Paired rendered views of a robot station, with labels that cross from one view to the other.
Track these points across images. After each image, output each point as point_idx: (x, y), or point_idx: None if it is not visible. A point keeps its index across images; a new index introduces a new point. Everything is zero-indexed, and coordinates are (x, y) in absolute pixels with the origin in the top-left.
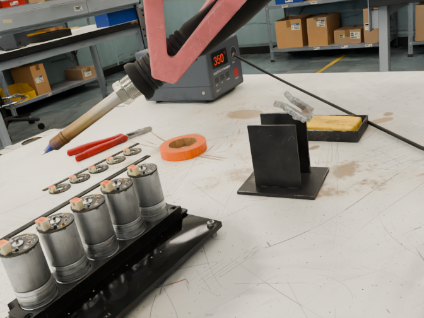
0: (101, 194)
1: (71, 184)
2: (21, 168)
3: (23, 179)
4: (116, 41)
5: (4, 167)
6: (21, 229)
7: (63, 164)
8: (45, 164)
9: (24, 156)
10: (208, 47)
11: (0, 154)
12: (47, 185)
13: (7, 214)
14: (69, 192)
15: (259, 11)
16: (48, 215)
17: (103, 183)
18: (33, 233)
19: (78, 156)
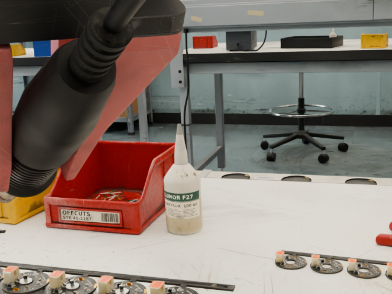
0: (93, 290)
1: (307, 266)
2: (333, 212)
3: (306, 226)
4: None
5: (331, 200)
6: (17, 266)
7: (363, 235)
8: (355, 223)
9: (370, 199)
10: (21, 158)
11: (375, 184)
12: (298, 248)
13: (216, 253)
14: (283, 273)
15: (61, 130)
16: (49, 272)
17: (102, 278)
18: (2, 277)
19: (380, 237)
